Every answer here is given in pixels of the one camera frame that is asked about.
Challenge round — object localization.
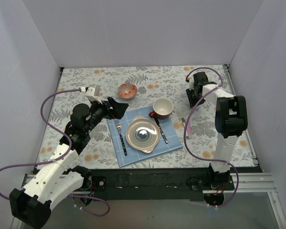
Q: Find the blue checked placemat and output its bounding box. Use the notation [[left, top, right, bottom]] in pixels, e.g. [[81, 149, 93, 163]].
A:
[[107, 106, 183, 167]]

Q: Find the red patterned bowl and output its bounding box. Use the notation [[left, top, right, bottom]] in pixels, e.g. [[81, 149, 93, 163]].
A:
[[118, 83, 138, 100]]

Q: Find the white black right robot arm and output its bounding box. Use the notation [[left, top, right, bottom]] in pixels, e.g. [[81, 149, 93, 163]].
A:
[[186, 72, 248, 190]]

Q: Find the floral patterned tablecloth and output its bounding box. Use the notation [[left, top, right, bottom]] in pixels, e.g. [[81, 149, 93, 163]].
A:
[[37, 66, 257, 169]]

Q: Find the red white cup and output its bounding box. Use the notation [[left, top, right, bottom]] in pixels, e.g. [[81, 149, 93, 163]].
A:
[[149, 98, 174, 119]]

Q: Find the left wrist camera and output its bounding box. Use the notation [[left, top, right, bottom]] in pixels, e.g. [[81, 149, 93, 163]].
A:
[[85, 85, 102, 103]]

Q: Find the silver patterned knife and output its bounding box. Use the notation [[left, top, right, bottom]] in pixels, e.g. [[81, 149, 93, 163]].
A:
[[154, 117, 168, 144]]

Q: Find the silver fork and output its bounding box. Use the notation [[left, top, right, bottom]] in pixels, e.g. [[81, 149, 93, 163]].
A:
[[114, 119, 128, 156]]

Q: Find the white green-tipped marker pen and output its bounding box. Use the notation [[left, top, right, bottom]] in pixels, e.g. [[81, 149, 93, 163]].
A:
[[182, 117, 189, 139]]

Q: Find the cream grey plate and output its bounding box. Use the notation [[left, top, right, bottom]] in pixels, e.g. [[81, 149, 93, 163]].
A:
[[125, 116, 161, 154]]

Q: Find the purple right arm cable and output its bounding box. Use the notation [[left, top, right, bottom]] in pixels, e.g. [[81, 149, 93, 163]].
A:
[[183, 68, 240, 208]]

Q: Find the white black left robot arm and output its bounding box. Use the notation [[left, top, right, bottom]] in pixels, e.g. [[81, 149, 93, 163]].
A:
[[9, 97, 129, 229]]

